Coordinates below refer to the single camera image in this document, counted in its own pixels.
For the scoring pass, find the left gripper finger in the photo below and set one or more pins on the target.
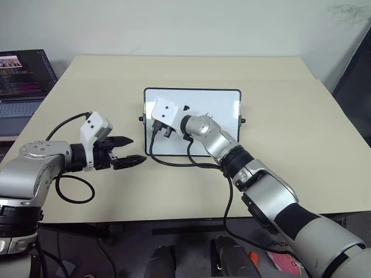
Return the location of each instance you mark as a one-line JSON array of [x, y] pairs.
[[121, 141], [129, 162]]

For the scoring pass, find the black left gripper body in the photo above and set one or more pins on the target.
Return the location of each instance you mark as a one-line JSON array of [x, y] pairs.
[[101, 156]]

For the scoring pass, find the black framed whiteboard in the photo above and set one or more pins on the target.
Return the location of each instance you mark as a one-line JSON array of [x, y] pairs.
[[214, 101]]

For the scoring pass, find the dark panel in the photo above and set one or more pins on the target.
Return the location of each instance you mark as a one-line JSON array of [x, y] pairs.
[[355, 75]]

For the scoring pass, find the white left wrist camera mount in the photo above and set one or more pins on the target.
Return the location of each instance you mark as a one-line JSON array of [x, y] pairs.
[[93, 130]]

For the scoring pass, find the small orange object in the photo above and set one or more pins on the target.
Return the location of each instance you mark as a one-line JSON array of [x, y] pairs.
[[254, 258]]

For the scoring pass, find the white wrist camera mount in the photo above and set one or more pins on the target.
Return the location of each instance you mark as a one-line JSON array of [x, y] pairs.
[[166, 111], [93, 130]]

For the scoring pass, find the grey open laptop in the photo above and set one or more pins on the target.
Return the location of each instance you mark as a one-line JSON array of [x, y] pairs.
[[23, 75]]

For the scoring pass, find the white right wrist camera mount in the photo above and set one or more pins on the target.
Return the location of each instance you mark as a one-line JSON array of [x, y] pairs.
[[166, 111]]

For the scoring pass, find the dark rounded shape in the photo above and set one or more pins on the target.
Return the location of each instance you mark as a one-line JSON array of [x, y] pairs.
[[232, 257], [162, 260]]

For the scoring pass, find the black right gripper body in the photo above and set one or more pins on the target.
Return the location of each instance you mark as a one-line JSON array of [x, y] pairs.
[[168, 133]]

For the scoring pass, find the pink red booklet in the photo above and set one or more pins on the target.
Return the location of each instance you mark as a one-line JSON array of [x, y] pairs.
[[282, 260]]

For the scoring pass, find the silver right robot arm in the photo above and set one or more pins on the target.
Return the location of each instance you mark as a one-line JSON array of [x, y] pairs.
[[275, 191]]

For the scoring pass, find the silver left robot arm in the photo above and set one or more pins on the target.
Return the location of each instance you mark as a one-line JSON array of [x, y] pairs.
[[26, 173]]

